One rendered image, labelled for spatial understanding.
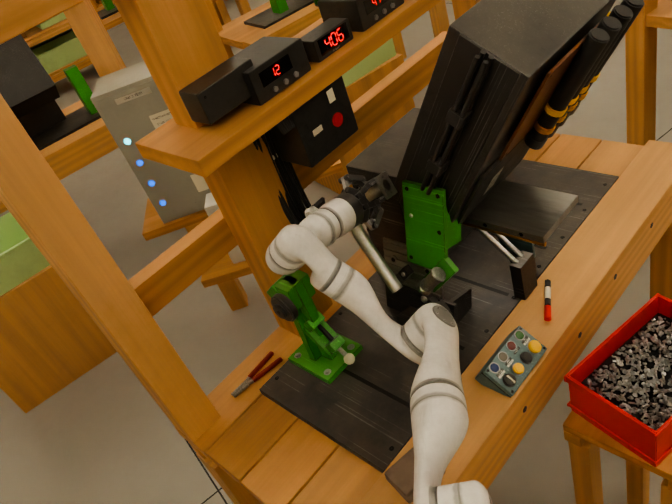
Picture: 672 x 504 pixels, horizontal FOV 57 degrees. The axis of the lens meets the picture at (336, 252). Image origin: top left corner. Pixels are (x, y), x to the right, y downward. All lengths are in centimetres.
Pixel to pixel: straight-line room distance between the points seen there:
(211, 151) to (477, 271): 81
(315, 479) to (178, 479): 143
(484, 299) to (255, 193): 63
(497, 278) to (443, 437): 76
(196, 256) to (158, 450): 155
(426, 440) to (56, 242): 76
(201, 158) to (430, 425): 65
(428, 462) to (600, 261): 90
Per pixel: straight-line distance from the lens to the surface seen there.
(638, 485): 217
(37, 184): 124
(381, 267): 147
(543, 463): 239
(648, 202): 188
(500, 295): 163
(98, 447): 317
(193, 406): 158
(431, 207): 141
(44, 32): 802
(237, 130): 128
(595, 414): 146
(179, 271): 152
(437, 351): 111
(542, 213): 149
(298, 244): 111
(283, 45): 140
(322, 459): 146
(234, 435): 160
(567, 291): 163
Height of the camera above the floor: 204
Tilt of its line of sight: 37 degrees down
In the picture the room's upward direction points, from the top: 21 degrees counter-clockwise
